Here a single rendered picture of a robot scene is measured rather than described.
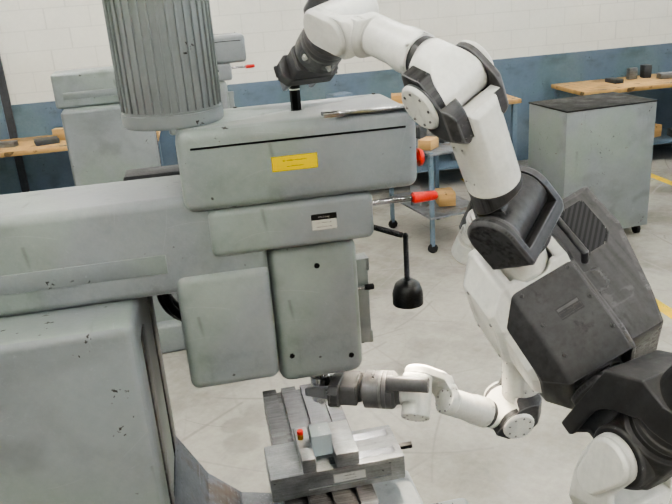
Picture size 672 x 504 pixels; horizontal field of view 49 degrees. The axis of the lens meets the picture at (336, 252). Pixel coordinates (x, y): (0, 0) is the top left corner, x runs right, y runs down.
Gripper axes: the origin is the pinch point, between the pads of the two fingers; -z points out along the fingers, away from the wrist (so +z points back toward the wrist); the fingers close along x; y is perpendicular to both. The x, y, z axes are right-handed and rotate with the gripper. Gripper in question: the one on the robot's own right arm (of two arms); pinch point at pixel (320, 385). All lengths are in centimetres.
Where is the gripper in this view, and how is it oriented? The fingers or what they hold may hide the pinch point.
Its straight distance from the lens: 176.3
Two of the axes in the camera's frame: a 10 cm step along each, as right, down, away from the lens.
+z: 9.7, 0.1, -2.5
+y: 0.8, 9.4, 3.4
